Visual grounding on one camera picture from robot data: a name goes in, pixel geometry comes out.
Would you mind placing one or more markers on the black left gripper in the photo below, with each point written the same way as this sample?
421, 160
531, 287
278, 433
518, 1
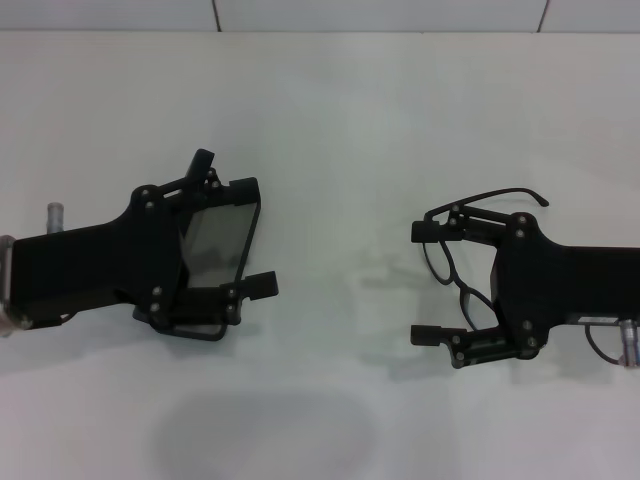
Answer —
100, 260

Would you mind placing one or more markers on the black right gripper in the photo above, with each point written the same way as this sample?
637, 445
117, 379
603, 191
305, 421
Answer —
575, 280

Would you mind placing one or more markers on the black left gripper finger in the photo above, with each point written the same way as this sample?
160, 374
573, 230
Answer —
245, 191
260, 286

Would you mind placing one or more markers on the black glasses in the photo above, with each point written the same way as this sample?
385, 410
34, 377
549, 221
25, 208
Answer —
446, 281

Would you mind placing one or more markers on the black glasses case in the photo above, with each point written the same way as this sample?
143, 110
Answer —
215, 240

